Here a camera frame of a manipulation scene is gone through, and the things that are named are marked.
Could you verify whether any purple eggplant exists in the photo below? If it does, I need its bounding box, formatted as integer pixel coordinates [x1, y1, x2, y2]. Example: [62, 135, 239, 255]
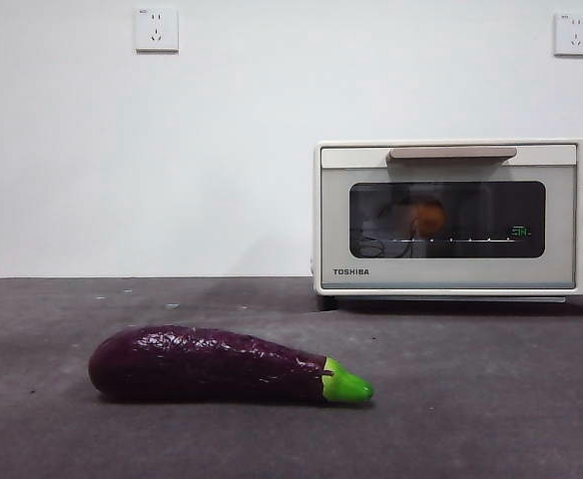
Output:
[87, 324, 375, 405]

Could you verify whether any oven door with beige handle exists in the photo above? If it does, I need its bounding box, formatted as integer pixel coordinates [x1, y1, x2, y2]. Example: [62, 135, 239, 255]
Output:
[319, 143, 578, 290]

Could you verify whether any white wall socket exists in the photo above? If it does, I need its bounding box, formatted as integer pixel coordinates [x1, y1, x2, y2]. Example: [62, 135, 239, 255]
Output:
[553, 12, 583, 58]
[134, 6, 181, 54]

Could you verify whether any brown potato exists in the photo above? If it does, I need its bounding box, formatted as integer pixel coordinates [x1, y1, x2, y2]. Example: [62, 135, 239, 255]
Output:
[405, 197, 447, 236]

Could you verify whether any metal wire oven rack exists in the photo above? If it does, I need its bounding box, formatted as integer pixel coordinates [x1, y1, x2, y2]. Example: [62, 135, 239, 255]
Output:
[355, 235, 520, 245]

